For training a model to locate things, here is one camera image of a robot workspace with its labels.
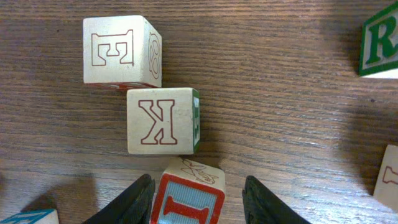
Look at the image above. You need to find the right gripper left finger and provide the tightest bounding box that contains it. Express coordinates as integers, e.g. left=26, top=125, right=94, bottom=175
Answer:
left=83, top=174, right=155, bottom=224

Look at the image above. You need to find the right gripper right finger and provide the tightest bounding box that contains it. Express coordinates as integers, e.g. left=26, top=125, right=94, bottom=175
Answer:
left=242, top=175, right=310, bottom=224

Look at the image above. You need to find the red letter I block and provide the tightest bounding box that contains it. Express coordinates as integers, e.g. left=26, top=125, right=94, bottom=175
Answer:
left=150, top=157, right=226, bottom=224

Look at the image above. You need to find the green letter R block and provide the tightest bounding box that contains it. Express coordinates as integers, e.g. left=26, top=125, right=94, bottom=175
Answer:
left=359, top=2, right=397, bottom=79

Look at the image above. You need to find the snail picture block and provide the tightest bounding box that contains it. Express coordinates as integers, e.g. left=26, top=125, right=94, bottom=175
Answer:
left=1, top=209, right=59, bottom=224

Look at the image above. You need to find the letter K block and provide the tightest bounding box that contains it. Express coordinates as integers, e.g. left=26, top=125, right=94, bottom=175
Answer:
left=127, top=87, right=200, bottom=155

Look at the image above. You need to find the far right wooden block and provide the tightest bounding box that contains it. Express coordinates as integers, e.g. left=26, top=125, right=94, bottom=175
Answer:
left=373, top=145, right=398, bottom=212

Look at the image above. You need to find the letter E block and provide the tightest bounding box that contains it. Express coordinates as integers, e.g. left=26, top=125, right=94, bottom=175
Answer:
left=83, top=15, right=162, bottom=90

